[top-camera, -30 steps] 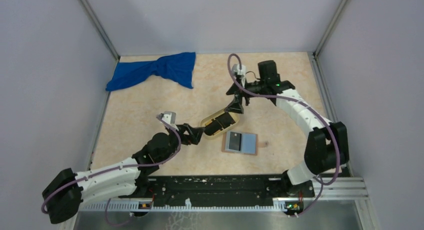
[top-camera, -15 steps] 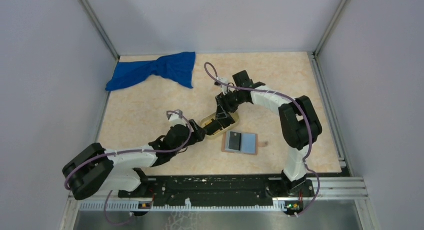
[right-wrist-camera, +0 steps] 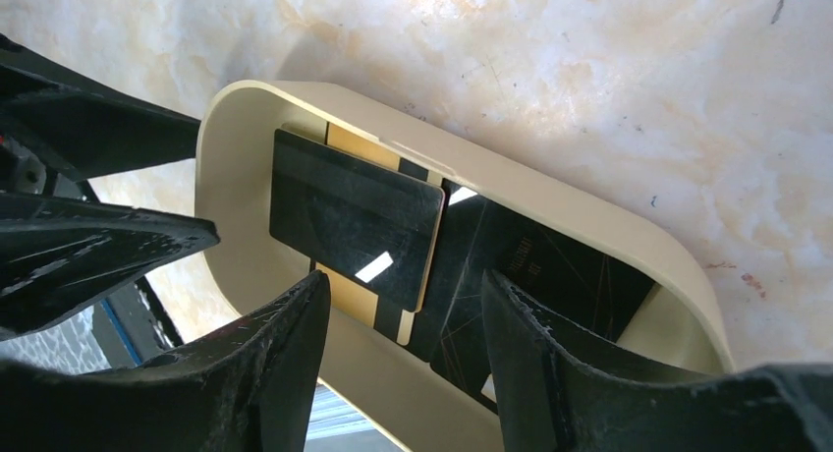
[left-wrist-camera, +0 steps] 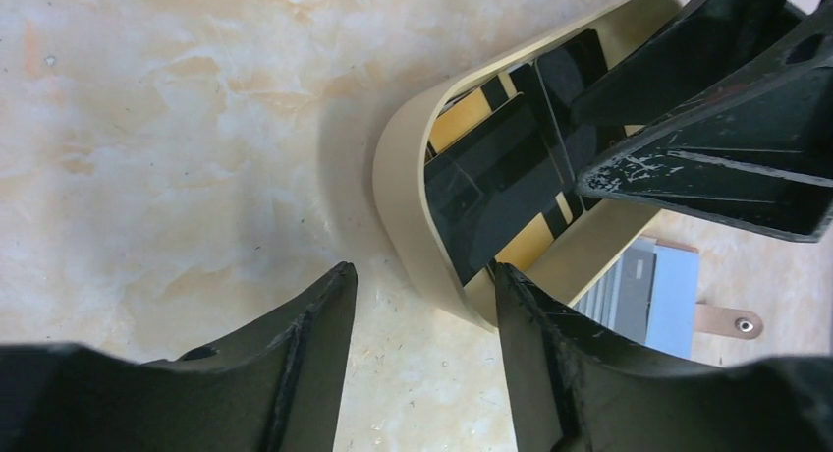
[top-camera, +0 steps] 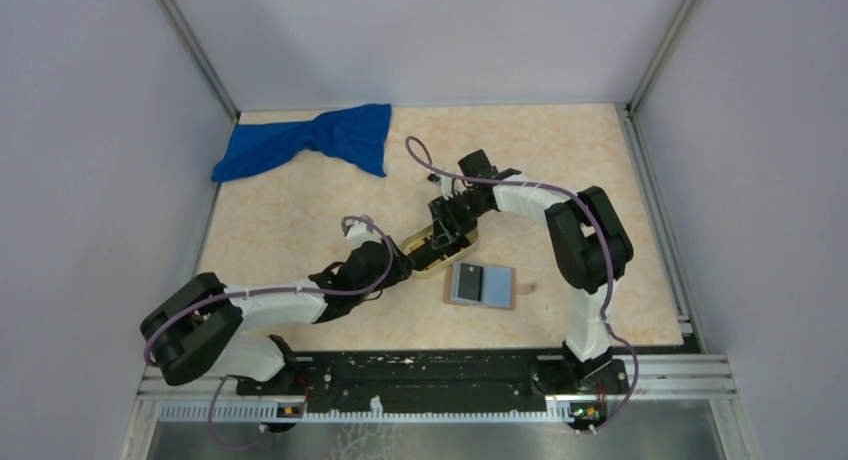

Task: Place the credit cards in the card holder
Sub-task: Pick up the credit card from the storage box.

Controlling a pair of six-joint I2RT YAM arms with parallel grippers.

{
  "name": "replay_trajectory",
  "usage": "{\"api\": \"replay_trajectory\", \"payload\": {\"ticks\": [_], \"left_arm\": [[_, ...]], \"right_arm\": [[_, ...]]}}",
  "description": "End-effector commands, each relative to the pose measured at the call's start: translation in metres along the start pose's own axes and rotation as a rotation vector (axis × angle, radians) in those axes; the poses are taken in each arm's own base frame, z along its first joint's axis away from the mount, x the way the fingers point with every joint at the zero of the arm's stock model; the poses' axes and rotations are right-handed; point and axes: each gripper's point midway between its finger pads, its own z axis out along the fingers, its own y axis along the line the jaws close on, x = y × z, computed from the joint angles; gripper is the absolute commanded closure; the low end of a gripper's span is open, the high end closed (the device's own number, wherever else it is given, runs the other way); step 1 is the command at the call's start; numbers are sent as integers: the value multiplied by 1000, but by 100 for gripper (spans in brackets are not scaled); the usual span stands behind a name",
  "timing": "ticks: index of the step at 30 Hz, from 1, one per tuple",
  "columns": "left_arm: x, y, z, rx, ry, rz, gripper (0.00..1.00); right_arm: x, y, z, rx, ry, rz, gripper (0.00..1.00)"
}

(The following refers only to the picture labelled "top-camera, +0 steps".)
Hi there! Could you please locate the aluminium front rail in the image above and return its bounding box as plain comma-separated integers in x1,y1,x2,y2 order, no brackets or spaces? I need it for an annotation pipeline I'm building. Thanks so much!
135,354,738,402

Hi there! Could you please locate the white slotted cable duct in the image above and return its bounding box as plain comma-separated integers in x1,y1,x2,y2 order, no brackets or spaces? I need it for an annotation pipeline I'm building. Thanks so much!
158,397,578,424

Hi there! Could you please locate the blue cloth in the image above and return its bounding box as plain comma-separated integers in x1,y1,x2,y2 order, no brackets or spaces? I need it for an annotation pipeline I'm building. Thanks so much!
211,104,392,183

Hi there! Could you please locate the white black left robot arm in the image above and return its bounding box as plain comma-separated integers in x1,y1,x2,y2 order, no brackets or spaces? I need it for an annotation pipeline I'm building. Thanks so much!
140,239,414,394

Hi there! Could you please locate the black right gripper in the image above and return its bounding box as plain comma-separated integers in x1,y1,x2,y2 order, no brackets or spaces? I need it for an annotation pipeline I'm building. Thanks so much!
428,191,489,251

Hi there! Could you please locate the beige oval plastic tray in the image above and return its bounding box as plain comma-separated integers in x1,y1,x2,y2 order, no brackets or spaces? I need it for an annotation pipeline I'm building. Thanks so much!
400,225,479,279

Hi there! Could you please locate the aluminium right corner post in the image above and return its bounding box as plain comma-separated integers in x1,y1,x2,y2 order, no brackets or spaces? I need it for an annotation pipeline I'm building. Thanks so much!
627,0,703,118

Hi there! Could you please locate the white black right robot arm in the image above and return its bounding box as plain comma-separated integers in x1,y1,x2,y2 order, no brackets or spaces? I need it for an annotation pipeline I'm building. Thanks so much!
428,150,634,392

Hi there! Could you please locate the black VIP card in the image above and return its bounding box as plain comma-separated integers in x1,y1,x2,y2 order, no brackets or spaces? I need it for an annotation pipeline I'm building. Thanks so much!
453,263,484,302

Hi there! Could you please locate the aluminium corner post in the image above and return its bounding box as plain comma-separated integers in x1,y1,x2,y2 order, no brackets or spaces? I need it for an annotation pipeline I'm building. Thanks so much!
627,0,703,118
155,0,240,122

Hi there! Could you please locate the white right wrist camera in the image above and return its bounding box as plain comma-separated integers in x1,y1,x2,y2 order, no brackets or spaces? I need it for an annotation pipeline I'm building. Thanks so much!
426,173,464,199

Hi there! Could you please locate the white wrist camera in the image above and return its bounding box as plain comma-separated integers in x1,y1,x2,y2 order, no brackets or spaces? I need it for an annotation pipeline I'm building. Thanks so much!
341,215,381,248
426,173,464,199

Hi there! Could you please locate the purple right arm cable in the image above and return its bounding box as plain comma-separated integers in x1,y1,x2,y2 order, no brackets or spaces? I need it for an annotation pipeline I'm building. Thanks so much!
404,136,641,435

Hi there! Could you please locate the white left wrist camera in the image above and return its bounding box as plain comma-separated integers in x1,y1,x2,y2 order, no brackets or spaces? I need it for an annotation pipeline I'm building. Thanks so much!
341,215,381,248

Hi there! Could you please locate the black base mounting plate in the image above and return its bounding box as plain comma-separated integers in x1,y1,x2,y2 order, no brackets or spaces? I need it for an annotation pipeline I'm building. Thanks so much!
236,347,629,414

